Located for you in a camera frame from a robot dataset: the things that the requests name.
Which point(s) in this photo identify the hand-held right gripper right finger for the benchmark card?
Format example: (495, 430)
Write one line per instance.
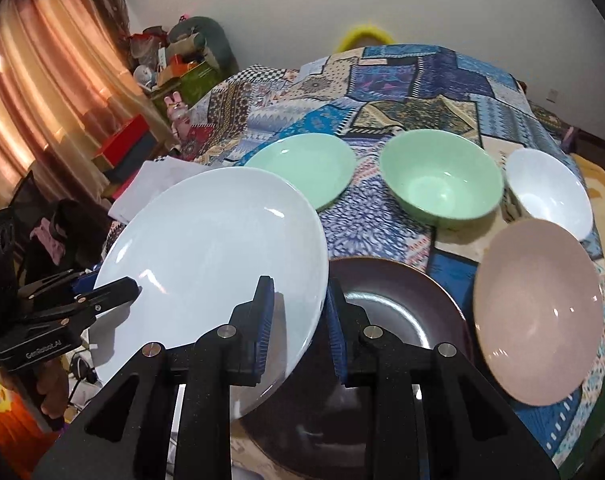
(335, 330)

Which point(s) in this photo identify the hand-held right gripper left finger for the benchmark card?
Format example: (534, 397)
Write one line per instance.
(265, 330)

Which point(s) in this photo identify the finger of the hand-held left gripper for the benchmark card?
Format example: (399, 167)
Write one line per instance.
(112, 295)
(57, 285)

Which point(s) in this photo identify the dark brown plate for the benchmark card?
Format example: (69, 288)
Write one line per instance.
(382, 295)

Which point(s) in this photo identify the large white plate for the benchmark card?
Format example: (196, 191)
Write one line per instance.
(207, 260)

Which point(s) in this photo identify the pale green plate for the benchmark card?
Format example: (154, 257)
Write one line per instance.
(302, 165)

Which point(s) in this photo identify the pale green bowl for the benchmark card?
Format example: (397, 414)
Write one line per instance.
(442, 185)

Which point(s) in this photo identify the pink plate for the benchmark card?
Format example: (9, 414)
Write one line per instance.
(537, 310)

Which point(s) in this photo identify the white bowl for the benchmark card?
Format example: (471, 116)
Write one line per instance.
(547, 185)

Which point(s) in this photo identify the pink cloth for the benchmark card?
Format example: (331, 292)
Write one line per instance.
(47, 240)

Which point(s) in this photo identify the black chair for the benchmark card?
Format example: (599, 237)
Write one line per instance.
(82, 230)

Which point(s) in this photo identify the white cloth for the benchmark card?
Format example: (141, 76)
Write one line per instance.
(152, 180)

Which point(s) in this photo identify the red box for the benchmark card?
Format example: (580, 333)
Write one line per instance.
(127, 140)

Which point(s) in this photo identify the orange cloth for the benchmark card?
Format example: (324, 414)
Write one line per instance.
(12, 440)

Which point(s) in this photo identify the orange curtain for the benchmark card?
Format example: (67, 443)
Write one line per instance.
(42, 85)

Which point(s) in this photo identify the pink bunny toy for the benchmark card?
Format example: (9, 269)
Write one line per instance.
(177, 112)

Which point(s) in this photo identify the green box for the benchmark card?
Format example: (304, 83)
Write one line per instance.
(192, 85)

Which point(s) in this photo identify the blue patchwork blanket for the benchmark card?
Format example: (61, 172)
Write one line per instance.
(382, 100)

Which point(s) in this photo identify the grey-green plush toy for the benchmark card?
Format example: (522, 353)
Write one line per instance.
(207, 35)

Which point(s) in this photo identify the dark patterned cloth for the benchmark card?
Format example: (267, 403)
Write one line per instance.
(547, 120)

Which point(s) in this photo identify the beige plush blanket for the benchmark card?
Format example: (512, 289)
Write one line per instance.
(602, 195)

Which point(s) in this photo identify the small pink item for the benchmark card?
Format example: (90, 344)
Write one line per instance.
(571, 140)

